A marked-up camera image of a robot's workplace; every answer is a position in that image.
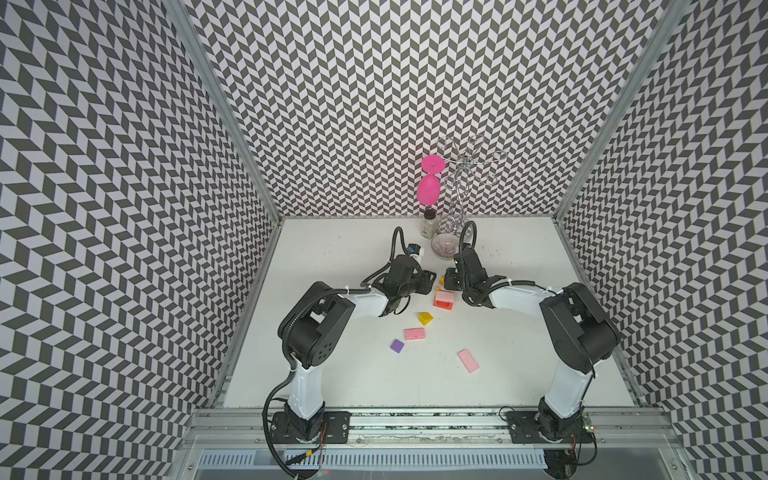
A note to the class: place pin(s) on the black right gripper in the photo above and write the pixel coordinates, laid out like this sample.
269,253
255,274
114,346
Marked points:
452,279

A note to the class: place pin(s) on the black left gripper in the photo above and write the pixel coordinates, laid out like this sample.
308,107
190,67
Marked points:
427,279

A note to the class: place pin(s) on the pink half-round wood block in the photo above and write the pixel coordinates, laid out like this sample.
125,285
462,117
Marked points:
446,297

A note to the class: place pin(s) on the red arch wood block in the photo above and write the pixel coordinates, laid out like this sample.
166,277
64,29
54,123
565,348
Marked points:
446,305

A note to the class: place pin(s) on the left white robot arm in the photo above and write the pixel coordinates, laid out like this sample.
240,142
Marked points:
311,331

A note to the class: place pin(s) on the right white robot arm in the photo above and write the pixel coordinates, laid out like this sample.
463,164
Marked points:
580,331

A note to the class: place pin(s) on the yellow triangular wood block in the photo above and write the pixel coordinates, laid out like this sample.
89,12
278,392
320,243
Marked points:
425,318

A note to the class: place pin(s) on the pink rectangular wood block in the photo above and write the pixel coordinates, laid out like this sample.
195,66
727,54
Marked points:
412,334

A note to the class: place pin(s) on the striped ceramic bowl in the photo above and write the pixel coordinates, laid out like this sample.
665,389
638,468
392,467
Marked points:
445,245

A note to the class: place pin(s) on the glass spice jar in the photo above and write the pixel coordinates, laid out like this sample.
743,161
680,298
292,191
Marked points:
430,223

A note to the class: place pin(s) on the purple wood cube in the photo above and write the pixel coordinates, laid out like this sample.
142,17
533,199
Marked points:
397,345

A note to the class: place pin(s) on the pink lamp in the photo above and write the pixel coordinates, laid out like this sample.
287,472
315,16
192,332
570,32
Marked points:
429,187

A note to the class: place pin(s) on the chrome wire stand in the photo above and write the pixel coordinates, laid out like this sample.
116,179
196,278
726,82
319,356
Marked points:
473,161

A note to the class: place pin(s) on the right corner metal post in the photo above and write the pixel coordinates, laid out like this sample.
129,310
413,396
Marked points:
647,59

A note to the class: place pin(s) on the corner metal post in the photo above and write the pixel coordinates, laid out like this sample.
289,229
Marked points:
188,36
647,59

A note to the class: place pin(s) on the metal base rail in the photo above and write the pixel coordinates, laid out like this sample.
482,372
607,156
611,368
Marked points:
433,439

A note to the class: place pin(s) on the left corner metal post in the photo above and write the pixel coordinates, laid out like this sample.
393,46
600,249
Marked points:
188,36

